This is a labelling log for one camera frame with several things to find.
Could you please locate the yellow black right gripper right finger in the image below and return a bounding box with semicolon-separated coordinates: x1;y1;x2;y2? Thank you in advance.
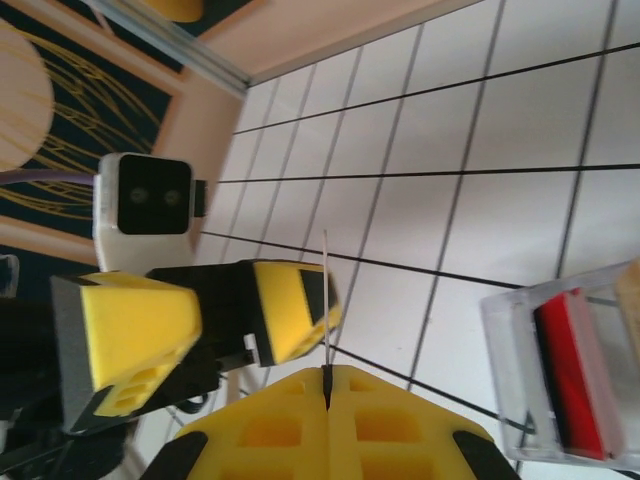
327;364;524;480

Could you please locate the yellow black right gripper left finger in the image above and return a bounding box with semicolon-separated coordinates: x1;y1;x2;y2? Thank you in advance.
144;366;332;480

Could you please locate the red credit card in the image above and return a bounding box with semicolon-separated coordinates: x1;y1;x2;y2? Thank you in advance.
321;228;332;371
532;291;616;460

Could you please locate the clear acrylic card box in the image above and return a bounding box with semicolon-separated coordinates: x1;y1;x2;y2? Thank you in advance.
478;259;640;471

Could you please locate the tan credit card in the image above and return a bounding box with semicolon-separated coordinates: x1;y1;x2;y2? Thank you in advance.
614;262;640;321

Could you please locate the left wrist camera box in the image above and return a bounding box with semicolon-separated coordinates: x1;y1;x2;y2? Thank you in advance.
92;151;209;274

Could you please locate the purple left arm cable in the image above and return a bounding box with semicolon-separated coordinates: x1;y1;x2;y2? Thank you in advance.
0;168;99;190

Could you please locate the aluminium corner post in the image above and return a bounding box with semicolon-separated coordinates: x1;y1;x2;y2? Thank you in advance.
89;0;251;96

